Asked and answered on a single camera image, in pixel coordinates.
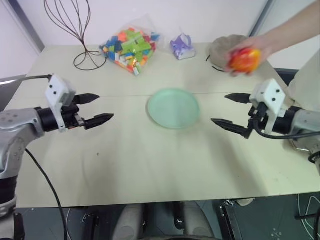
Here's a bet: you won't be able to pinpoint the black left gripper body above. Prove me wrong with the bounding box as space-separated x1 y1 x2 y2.
60 96 86 131

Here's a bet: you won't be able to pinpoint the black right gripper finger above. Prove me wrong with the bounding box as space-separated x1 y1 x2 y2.
224 92 252 105
210 118 252 140

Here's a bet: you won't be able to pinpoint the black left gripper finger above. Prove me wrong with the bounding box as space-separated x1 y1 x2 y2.
74 92 100 106
83 113 115 131

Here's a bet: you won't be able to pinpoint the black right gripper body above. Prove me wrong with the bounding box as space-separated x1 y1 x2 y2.
247 102 270 132

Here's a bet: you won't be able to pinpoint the orange red round fruit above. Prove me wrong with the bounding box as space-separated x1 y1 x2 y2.
229 47 262 74

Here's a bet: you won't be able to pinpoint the light green round plate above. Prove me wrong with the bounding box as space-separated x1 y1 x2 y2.
146 87 201 130

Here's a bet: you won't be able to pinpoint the person's bare hand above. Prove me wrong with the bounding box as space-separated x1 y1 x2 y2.
225 34 274 78

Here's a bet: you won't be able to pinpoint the grey cloth hat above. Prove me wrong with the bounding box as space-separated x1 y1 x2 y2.
205 34 252 73

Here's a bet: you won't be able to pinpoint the bag of colourful toy blocks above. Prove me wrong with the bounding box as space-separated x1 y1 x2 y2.
98 14 164 77

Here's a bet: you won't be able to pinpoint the grey flat panel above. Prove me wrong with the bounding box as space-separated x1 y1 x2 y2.
0 74 28 113

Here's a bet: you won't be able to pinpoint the purple white tissue pack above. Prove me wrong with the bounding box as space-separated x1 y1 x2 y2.
169 31 197 61

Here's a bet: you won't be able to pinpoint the black box under table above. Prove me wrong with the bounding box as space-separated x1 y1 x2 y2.
219 193 320 240

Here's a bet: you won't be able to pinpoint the dark rounded robot leg shapes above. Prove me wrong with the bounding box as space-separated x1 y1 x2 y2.
82 200 226 240

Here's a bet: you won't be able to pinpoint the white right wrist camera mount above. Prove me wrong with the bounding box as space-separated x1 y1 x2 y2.
249 78 287 135

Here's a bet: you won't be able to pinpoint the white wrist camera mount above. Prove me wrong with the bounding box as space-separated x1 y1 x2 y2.
44 73 77 133
249 78 287 135

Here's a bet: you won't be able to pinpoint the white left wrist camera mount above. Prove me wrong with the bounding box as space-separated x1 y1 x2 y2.
44 73 77 133

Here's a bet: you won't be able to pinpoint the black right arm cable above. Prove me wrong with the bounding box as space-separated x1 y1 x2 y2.
256 128 320 140

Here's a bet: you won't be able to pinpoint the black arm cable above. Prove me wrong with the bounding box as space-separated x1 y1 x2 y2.
24 148 70 240
256 128 320 140

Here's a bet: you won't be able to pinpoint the metal bracket at table edge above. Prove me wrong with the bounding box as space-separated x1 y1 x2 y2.
289 138 314 152

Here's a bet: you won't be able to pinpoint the grey left wrist cable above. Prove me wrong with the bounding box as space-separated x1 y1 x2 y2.
14 74 51 83

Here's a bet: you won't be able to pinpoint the dark wire stand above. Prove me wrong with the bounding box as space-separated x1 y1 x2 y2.
43 0 107 72

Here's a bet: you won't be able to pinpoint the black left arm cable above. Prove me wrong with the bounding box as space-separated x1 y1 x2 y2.
24 148 70 240

